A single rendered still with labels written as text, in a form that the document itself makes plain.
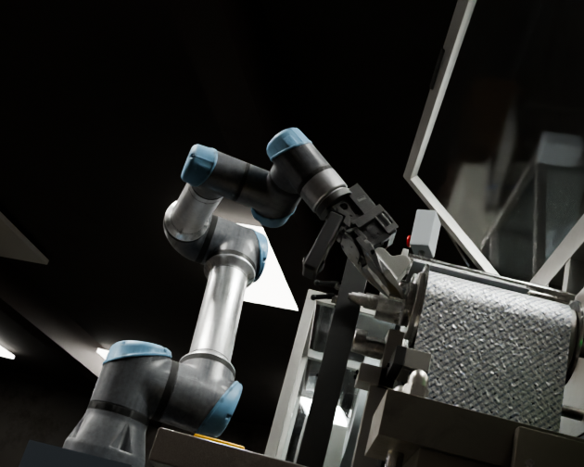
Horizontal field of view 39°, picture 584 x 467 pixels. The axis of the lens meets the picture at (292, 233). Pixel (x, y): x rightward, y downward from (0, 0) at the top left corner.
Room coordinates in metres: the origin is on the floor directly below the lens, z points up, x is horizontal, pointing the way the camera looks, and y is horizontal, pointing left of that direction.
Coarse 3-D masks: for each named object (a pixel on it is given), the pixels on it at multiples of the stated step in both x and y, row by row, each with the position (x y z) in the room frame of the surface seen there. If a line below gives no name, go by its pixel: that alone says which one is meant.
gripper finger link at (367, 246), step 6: (354, 240) 1.23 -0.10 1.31; (360, 240) 1.22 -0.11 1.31; (366, 240) 1.22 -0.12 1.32; (360, 246) 1.22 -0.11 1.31; (366, 246) 1.21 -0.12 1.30; (372, 246) 1.21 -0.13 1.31; (366, 252) 1.22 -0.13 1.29; (372, 252) 1.22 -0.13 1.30; (372, 258) 1.21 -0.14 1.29; (378, 258) 1.22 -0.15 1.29; (378, 264) 1.22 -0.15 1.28; (384, 264) 1.22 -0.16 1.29; (378, 270) 1.22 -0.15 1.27; (384, 270) 1.22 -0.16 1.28
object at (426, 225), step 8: (416, 216) 1.79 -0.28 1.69; (424, 216) 1.79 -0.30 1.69; (432, 216) 1.78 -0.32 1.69; (416, 224) 1.79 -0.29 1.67; (424, 224) 1.78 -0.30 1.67; (432, 224) 1.78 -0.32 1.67; (416, 232) 1.79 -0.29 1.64; (424, 232) 1.78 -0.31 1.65; (432, 232) 1.78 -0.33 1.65; (408, 240) 1.82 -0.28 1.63; (416, 240) 1.79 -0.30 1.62; (424, 240) 1.78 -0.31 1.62; (432, 240) 1.79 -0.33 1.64; (416, 248) 1.81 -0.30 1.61; (424, 248) 1.80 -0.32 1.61; (432, 248) 1.80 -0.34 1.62; (432, 256) 1.83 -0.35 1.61
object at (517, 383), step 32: (448, 352) 1.20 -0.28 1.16; (480, 352) 1.20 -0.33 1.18; (512, 352) 1.20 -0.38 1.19; (544, 352) 1.19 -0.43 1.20; (448, 384) 1.20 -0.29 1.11; (480, 384) 1.20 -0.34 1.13; (512, 384) 1.19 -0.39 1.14; (544, 384) 1.19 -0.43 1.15; (512, 416) 1.19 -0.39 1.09; (544, 416) 1.19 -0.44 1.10
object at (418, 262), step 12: (420, 264) 1.51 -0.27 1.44; (432, 264) 1.51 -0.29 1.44; (444, 264) 1.50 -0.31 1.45; (408, 276) 1.59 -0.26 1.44; (456, 276) 1.52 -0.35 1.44; (468, 276) 1.50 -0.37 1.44; (480, 276) 1.50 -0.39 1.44; (492, 276) 1.49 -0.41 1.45; (504, 276) 1.50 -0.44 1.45; (504, 288) 1.51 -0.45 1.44; (516, 288) 1.49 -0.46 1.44; (528, 288) 1.49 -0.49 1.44; (540, 288) 1.49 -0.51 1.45; (552, 288) 1.49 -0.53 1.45; (552, 300) 1.52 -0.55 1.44; (564, 300) 1.51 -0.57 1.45
